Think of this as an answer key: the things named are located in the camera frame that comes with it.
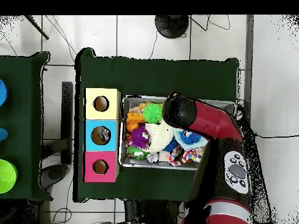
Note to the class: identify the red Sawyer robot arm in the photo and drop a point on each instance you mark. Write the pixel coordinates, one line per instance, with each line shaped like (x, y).
(219, 123)

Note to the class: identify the shallow clear mesh bin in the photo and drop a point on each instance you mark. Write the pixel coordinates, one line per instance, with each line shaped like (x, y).
(128, 163)

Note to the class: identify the wooden box with three holes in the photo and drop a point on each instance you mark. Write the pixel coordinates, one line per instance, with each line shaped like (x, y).
(91, 95)

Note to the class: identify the green spiky rubber ball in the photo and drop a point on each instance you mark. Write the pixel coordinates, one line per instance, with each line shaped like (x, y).
(152, 112)

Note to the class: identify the orange toy building block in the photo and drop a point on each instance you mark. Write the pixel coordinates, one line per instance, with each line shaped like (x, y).
(135, 122)

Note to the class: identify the cream white cloth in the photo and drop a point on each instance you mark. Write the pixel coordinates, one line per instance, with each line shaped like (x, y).
(159, 135)

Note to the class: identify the purple spiky ball with eyes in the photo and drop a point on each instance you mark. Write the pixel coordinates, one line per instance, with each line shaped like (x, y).
(139, 138)

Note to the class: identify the green toy with white eyes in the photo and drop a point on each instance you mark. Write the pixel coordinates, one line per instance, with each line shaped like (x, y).
(137, 152)

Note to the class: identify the dark green table cloth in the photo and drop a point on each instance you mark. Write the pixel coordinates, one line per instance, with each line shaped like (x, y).
(140, 74)

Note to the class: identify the mint green cloth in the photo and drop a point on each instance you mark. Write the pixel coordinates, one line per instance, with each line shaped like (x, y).
(198, 142)

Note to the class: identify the large colourful dotted cloth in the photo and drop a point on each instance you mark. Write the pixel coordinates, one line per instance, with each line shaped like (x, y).
(191, 156)

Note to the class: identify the black panel stand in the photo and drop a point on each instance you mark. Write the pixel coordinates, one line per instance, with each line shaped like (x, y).
(67, 121)

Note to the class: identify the black round stand base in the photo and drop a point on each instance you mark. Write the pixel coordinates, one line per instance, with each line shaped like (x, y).
(172, 25)

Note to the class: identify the grey round stand foot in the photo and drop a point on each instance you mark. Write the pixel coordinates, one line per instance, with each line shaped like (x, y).
(55, 175)

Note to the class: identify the green cloth side table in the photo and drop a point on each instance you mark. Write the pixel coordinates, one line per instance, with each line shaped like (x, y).
(23, 163)

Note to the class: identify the black pole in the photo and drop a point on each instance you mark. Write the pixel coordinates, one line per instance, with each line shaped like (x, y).
(37, 28)

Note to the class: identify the small blue round object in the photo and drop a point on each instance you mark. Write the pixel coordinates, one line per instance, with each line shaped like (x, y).
(2, 134)

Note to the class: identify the green round bowl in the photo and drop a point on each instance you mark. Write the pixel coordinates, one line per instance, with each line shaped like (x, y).
(6, 176)

